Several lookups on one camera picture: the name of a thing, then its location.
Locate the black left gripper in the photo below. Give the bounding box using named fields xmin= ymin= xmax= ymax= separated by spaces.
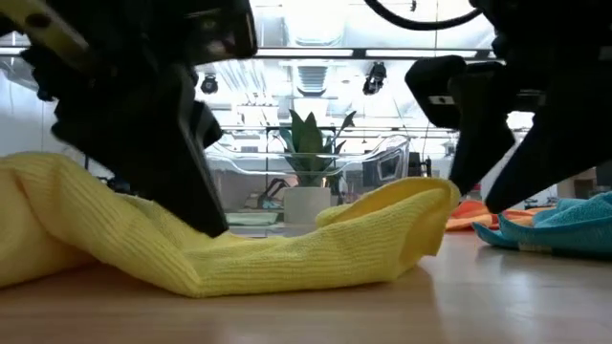
xmin=0 ymin=0 xmax=250 ymax=239

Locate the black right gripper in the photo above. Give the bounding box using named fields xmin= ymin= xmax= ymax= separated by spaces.
xmin=404 ymin=0 xmax=612 ymax=215

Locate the orange microfiber towel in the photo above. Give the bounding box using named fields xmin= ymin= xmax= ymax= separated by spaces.
xmin=445 ymin=199 xmax=558 ymax=234

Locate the blue microfiber towel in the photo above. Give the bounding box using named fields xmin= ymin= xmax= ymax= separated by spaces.
xmin=471 ymin=190 xmax=612 ymax=262

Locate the yellow microfiber towel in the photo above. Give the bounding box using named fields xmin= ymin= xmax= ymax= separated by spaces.
xmin=0 ymin=151 xmax=462 ymax=299

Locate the black ceiling spotlight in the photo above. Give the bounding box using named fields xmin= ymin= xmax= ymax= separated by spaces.
xmin=200 ymin=74 xmax=220 ymax=96
xmin=361 ymin=61 xmax=388 ymax=97

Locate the clear plastic bin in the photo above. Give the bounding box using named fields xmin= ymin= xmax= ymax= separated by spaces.
xmin=203 ymin=134 xmax=412 ymax=239

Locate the black machine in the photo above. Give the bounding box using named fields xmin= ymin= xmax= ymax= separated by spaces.
xmin=408 ymin=151 xmax=434 ymax=179

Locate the artificial succulent in white pot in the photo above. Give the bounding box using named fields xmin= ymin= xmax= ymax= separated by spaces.
xmin=278 ymin=109 xmax=358 ymax=225

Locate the black linear ceiling light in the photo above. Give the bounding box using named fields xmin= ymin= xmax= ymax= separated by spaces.
xmin=0 ymin=46 xmax=496 ymax=62

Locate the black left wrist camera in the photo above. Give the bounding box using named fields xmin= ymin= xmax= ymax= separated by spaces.
xmin=184 ymin=0 xmax=259 ymax=62

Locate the black right camera cable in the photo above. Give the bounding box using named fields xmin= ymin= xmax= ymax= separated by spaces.
xmin=362 ymin=0 xmax=483 ymax=32

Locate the silver ceiling air duct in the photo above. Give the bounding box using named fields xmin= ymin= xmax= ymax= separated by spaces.
xmin=281 ymin=0 xmax=350 ymax=47

